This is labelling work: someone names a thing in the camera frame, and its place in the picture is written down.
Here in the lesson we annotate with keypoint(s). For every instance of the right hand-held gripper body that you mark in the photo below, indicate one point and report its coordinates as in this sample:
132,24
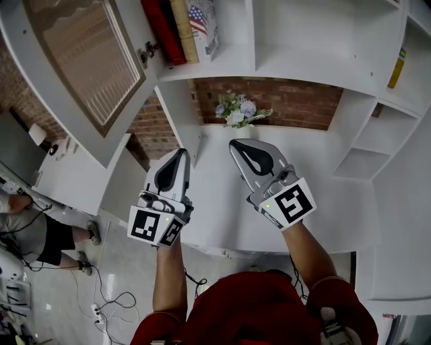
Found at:
289,205

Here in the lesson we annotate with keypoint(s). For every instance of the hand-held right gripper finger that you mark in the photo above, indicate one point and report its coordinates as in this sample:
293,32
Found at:
249,175
269,150

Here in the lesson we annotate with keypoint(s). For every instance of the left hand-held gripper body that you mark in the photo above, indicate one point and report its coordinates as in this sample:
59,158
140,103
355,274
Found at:
144,224

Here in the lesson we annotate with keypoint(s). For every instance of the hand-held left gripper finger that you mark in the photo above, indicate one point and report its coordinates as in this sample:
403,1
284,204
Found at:
151,178
184,178

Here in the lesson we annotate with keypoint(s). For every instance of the glass cabinet door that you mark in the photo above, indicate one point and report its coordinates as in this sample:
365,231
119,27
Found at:
87,60

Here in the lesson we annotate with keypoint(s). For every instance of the person's right forearm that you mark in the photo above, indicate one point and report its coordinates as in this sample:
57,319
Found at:
308,256

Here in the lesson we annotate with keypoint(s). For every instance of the person's left forearm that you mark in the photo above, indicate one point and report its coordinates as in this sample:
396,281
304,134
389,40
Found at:
170,279

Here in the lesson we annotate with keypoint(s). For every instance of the white desk hutch shelving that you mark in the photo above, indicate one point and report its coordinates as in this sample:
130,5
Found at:
303,40

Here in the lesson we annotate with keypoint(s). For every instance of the white vase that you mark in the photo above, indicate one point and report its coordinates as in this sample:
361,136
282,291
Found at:
244,132

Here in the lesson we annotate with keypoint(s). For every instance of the pale blue flower bouquet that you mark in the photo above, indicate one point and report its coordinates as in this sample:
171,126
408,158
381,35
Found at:
240,109

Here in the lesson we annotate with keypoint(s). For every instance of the white power strip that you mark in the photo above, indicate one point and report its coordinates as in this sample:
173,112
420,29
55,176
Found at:
97,314

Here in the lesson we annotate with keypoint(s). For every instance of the person's red shirt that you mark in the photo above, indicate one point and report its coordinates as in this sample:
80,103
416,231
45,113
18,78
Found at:
252,313

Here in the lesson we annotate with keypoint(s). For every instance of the small white table lamp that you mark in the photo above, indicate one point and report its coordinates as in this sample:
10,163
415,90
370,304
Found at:
36,133

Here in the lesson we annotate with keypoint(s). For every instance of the tan book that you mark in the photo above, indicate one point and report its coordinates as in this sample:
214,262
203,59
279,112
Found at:
184,30

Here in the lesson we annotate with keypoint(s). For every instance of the red book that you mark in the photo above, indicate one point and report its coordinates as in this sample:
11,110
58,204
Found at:
161,30

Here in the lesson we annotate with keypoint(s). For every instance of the white metal rack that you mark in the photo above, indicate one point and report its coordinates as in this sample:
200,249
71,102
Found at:
15,296

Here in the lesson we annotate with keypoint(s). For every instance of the yellow book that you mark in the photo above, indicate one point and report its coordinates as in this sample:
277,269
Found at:
396,70

